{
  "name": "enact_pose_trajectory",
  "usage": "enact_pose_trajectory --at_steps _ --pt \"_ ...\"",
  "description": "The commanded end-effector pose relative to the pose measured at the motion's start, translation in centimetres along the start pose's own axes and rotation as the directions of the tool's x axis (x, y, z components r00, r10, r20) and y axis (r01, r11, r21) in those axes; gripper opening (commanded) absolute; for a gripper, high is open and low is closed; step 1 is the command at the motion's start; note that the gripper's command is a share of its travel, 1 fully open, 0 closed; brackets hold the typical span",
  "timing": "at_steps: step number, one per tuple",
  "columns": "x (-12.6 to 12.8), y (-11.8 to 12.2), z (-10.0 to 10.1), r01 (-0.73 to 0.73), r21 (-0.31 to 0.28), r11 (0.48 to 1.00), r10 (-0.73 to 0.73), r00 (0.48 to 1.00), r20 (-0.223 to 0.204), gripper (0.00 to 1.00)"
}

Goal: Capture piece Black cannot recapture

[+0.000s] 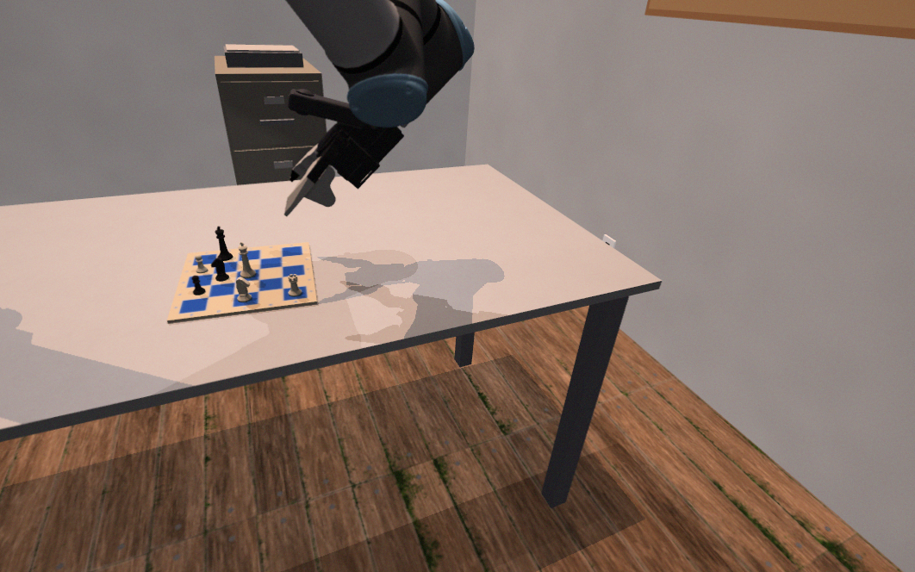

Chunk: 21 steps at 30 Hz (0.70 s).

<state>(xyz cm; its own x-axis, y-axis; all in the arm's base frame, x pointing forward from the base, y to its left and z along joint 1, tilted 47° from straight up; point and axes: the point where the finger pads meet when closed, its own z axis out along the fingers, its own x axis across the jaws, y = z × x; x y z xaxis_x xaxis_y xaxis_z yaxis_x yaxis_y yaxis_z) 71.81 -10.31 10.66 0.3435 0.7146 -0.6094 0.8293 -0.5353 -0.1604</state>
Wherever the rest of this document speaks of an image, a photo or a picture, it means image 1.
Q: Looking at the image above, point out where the blue and cream chessboard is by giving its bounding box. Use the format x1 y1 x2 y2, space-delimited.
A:
167 242 317 324

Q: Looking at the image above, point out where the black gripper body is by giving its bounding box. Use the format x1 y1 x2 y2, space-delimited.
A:
316 122 404 189

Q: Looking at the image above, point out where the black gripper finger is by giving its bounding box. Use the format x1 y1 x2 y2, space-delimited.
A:
284 139 340 217
290 141 319 182

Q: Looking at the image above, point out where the white chess rook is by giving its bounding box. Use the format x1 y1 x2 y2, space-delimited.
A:
288 274 302 296

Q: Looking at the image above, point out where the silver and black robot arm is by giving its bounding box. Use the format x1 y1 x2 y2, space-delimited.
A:
286 0 475 128

